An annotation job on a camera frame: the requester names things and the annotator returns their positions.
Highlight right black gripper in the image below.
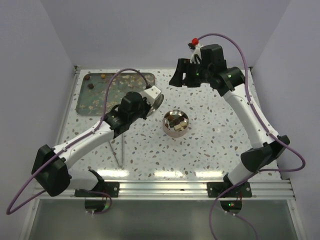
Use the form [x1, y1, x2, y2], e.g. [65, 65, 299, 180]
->
[169, 57, 213, 88]

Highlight embossed silver tin lid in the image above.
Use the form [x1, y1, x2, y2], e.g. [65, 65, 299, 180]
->
[146, 94, 164, 117]

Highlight brown chocolate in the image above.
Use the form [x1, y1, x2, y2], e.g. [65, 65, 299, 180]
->
[167, 115, 175, 121]

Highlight white chocolate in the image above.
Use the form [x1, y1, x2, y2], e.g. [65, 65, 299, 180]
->
[174, 124, 183, 132]

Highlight metal tweezers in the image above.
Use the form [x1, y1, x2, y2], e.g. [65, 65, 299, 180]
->
[108, 134, 125, 169]

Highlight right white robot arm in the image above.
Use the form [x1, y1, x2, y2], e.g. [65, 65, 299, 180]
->
[169, 43, 285, 197]

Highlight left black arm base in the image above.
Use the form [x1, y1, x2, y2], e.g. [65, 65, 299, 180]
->
[74, 181, 120, 198]

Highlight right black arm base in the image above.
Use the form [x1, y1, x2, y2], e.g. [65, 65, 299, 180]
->
[206, 181, 253, 198]

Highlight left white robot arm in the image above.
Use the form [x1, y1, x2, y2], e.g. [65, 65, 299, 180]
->
[31, 90, 155, 197]

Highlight brown chocolate left tray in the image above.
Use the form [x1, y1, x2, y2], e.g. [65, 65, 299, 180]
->
[87, 83, 94, 89]

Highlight green floral metal tray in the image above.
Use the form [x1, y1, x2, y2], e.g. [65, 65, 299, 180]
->
[76, 71, 156, 116]

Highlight round silver tin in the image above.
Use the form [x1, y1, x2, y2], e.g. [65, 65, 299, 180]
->
[162, 109, 190, 138]

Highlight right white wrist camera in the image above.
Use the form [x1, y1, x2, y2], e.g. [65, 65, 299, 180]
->
[188, 38, 204, 64]

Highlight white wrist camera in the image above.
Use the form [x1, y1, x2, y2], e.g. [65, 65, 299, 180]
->
[188, 38, 204, 64]
[139, 85, 162, 106]

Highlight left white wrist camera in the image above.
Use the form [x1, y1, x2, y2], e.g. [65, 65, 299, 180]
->
[139, 85, 162, 106]

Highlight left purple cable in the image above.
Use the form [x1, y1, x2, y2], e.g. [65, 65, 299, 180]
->
[6, 68, 151, 216]

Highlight aluminium mounting rail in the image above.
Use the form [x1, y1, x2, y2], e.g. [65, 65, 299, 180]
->
[32, 178, 296, 201]

